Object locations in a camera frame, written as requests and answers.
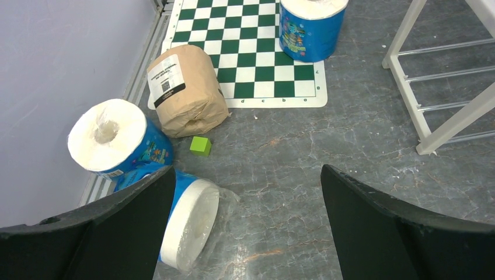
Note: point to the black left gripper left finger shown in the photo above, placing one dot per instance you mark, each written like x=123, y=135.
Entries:
x=116, y=237

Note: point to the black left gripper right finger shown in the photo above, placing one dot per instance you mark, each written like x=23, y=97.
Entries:
x=378, y=236

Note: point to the brown roll with label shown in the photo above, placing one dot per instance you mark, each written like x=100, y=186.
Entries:
x=185, y=92

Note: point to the cream metal shelf rack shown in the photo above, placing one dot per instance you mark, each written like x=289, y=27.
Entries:
x=468, y=111

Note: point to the blue white roll front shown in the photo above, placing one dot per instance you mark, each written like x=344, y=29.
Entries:
x=114, y=138

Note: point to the blue white roll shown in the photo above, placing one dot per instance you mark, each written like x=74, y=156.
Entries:
x=114, y=138
x=309, y=30

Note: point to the small green cube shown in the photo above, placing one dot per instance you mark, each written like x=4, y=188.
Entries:
x=200, y=146

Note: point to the blue white roll rear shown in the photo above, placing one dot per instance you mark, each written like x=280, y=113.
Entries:
x=309, y=30

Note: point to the green white chessboard mat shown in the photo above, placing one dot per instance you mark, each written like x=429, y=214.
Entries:
x=241, y=38

